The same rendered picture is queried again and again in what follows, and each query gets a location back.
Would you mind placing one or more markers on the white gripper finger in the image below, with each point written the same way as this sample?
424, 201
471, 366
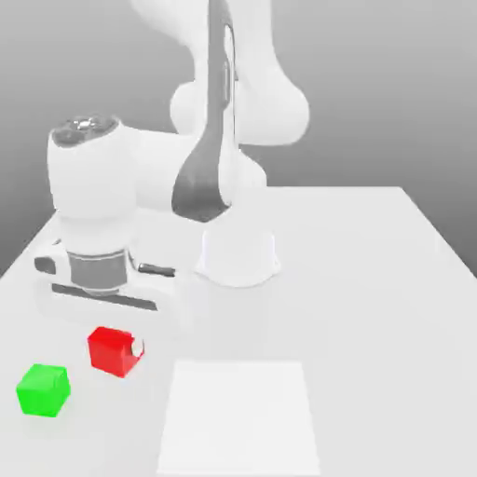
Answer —
138, 346

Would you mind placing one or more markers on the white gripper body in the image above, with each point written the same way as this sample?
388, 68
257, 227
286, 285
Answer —
111, 311

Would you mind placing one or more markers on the small red cube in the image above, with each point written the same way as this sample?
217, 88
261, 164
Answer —
108, 352

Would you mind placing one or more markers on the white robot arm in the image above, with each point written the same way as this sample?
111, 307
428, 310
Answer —
93, 175

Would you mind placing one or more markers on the small green cube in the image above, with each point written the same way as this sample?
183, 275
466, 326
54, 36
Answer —
41, 391

